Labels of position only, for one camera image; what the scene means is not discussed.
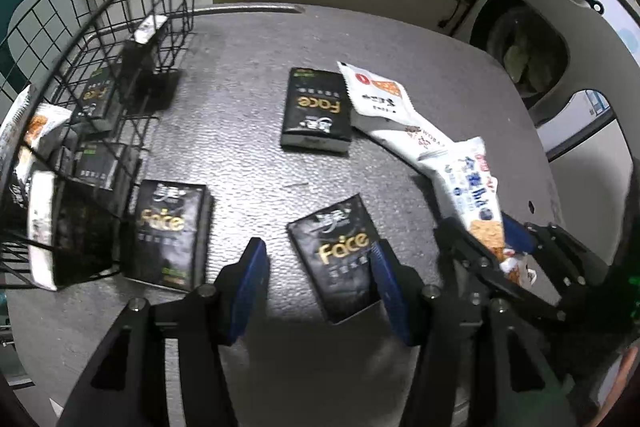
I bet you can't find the white orange snack packet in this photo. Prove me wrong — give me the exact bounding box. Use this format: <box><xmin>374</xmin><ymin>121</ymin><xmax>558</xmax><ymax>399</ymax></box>
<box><xmin>337</xmin><ymin>62</ymin><xmax>416</xmax><ymax>126</ymax></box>

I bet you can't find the black wire basket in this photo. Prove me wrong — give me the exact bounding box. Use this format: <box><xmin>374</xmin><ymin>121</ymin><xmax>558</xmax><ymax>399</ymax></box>
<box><xmin>1</xmin><ymin>0</ymin><xmax>195</xmax><ymax>291</ymax></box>

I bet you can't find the black Face pack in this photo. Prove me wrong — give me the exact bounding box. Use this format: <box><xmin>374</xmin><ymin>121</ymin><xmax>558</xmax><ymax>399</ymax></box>
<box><xmin>122</xmin><ymin>179</ymin><xmax>214</xmax><ymax>293</ymax></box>
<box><xmin>280</xmin><ymin>67</ymin><xmax>352</xmax><ymax>154</ymax></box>
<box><xmin>286</xmin><ymin>194</ymin><xmax>380</xmax><ymax>324</ymax></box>

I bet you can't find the washing machine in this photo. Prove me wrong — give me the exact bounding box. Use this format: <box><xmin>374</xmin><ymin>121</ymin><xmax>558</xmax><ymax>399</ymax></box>
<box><xmin>454</xmin><ymin>0</ymin><xmax>591</xmax><ymax>108</ymax></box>

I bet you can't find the white powder sachet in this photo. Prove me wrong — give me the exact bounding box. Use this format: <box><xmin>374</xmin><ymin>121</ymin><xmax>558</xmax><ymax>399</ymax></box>
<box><xmin>352</xmin><ymin>110</ymin><xmax>454</xmax><ymax>176</ymax></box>

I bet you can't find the wholewheat cracker snack packet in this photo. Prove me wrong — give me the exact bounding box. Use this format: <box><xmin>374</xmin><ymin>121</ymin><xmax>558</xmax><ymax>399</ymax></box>
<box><xmin>418</xmin><ymin>136</ymin><xmax>537</xmax><ymax>289</ymax></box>

